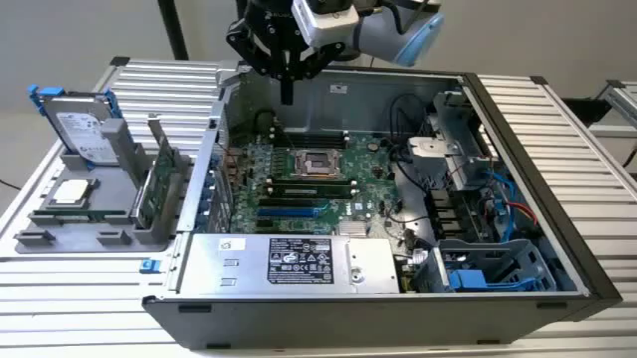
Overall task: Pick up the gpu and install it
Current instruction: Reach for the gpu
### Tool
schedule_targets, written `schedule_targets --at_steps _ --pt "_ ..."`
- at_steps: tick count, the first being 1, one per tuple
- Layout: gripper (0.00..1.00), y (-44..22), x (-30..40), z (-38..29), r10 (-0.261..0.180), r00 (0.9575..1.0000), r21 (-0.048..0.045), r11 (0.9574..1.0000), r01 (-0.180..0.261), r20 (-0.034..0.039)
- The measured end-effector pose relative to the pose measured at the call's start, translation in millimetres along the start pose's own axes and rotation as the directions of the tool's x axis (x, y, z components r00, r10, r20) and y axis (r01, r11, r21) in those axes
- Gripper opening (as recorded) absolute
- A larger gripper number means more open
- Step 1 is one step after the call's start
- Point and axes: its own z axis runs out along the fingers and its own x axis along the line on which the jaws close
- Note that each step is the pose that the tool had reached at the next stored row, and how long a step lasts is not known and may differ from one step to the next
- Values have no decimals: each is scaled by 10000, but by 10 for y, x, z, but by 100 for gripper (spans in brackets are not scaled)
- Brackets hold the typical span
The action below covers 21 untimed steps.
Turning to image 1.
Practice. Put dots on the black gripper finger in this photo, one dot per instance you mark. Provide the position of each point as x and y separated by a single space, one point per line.
259 59
305 71

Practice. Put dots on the graphics card with black shroud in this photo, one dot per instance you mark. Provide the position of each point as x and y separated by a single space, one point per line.
159 186

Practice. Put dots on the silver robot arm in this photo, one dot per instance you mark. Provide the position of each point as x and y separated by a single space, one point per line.
383 37

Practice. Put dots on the black stand pole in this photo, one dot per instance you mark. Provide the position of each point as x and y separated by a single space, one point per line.
173 30

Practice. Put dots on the silver coin cell battery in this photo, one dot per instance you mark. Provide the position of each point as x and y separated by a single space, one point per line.
374 145

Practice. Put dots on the CPU socket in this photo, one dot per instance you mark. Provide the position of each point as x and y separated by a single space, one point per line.
313 162

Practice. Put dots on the green motherboard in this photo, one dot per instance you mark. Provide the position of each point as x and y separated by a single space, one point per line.
367 164

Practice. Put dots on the green RAM stick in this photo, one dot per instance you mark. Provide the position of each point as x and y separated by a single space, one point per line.
98 215
308 191

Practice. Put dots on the silver metal drive cage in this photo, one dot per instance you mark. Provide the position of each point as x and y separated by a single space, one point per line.
447 149

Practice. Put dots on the long black expansion slot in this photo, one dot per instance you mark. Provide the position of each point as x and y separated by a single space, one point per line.
288 203

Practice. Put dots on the blue expansion slot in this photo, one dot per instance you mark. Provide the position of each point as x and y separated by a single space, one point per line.
288 212

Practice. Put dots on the hard disk in blue carrier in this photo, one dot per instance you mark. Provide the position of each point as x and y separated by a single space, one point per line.
78 127

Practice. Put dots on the short black expansion slot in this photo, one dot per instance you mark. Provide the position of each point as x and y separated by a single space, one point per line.
264 223

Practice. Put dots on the silver finned heatsink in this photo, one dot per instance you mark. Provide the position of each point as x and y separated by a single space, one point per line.
355 228

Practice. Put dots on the grey plastic parts rack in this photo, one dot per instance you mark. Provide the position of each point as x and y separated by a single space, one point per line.
113 194

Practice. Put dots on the silver CPU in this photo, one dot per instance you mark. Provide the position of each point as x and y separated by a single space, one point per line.
73 191

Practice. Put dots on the silver power supply unit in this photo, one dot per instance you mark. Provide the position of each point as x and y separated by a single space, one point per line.
248 268

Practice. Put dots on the small blue plastic clip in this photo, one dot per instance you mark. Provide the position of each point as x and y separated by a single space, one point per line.
148 266

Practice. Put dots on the blue plastic bay latch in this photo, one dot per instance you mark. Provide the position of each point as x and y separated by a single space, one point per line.
467 280

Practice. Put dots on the black and silver PC case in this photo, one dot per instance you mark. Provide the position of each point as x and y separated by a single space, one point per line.
348 320

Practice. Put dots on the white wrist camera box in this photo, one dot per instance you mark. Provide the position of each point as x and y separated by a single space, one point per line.
323 22

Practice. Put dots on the aluminium frame table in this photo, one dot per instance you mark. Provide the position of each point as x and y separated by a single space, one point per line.
622 93

